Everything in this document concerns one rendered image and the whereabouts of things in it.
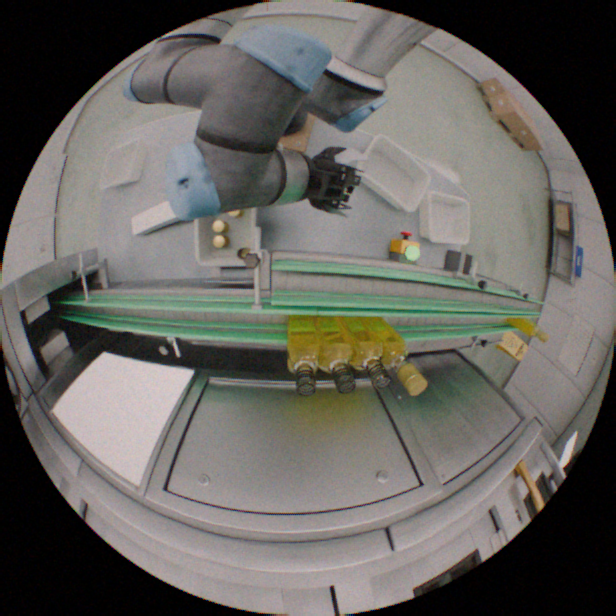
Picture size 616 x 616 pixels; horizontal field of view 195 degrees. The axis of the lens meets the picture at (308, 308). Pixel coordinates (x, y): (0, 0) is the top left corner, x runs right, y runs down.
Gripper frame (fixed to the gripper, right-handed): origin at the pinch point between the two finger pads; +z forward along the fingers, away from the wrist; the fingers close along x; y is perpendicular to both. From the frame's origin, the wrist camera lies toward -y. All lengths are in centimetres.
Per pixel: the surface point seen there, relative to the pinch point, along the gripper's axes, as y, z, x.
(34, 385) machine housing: -34, -108, -37
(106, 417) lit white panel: -4, -66, -35
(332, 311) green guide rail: 12.6, -11.9, -23.8
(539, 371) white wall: 482, 357, -101
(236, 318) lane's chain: -7.2, -23.7, -36.0
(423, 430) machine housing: 47, -17, -31
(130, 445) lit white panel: 6, -61, -32
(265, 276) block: -5.2, -15.7, -24.1
